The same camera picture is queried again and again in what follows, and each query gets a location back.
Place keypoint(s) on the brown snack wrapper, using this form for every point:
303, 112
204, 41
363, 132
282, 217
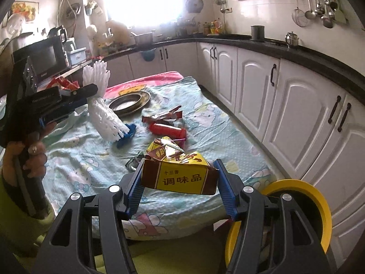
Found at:
159, 117

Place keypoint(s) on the small wall fan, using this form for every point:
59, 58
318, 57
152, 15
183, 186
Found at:
194, 5

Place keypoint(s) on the yellow brown seasoning box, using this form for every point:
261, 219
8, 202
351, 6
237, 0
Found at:
176, 177

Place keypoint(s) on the cartoon printed blanket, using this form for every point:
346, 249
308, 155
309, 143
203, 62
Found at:
214, 137

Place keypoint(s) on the person's left forearm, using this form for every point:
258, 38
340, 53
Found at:
17, 205

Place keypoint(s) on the black countertop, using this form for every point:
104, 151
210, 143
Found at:
313, 60

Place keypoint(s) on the black electric kettle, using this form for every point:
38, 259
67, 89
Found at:
58, 34

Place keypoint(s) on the white foam net sleeve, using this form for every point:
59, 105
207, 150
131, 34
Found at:
105, 114

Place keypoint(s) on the round metal pan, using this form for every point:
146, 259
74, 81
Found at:
128, 102

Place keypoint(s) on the blue hanging basin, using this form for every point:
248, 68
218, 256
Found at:
147, 55

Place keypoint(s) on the black metal cup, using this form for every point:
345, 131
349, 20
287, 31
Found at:
257, 32

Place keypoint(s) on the yellow trash bin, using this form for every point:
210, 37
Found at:
299, 188

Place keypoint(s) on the black microwave oven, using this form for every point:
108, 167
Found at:
42, 57

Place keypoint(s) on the bright window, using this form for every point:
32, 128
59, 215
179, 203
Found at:
142, 0

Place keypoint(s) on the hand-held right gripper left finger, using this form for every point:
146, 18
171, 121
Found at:
133, 189

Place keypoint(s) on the row of hanging kitchen utensils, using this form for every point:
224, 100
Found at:
328, 20

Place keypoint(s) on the yellow crumpled snack packet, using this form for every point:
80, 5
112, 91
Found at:
161, 145

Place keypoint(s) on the fruit wall picture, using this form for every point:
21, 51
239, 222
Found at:
24, 10

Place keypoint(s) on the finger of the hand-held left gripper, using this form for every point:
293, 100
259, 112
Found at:
65, 110
82, 90

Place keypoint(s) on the group of condiment bottles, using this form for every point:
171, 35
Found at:
214, 28

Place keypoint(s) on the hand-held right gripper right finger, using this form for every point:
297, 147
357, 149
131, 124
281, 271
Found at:
226, 189

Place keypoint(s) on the clear green wrapper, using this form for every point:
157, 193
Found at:
135, 162

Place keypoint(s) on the steel cooking pot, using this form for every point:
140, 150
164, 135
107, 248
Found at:
142, 38

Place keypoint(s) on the pale blue storage box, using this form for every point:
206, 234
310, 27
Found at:
77, 57

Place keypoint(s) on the blue plastic piece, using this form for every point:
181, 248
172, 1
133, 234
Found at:
128, 137

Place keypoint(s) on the small hanging utensil set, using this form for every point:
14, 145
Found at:
223, 1

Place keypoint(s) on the pink fleece blanket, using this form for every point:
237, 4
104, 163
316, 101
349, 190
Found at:
154, 78

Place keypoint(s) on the red cylindrical can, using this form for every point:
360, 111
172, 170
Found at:
168, 130

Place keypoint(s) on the person's left hand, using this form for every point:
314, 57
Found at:
35, 159

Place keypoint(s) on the red orange snack packet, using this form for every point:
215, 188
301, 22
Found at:
64, 84

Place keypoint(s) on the steel teapot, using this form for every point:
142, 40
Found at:
292, 40

